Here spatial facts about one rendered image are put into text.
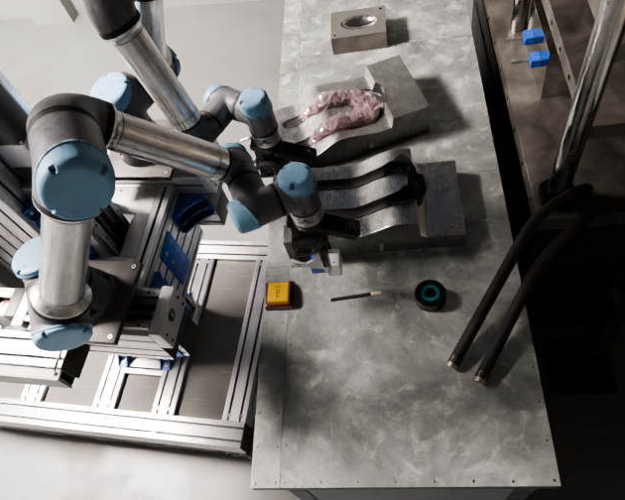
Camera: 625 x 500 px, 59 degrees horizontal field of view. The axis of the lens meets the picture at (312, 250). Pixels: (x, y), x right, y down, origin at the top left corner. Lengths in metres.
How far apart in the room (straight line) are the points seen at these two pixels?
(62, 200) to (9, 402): 1.70
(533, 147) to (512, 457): 0.93
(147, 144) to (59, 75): 3.04
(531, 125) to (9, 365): 1.65
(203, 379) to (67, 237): 1.27
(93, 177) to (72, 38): 3.50
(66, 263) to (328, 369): 0.71
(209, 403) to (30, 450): 0.88
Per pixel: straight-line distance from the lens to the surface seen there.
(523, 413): 1.44
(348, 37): 2.14
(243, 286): 2.33
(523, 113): 1.95
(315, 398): 1.46
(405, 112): 1.78
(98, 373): 2.43
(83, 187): 0.94
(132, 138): 1.10
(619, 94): 1.68
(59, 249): 1.08
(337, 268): 1.43
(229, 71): 3.55
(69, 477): 2.60
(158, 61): 1.32
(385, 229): 1.51
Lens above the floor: 2.18
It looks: 57 degrees down
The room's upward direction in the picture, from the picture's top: 19 degrees counter-clockwise
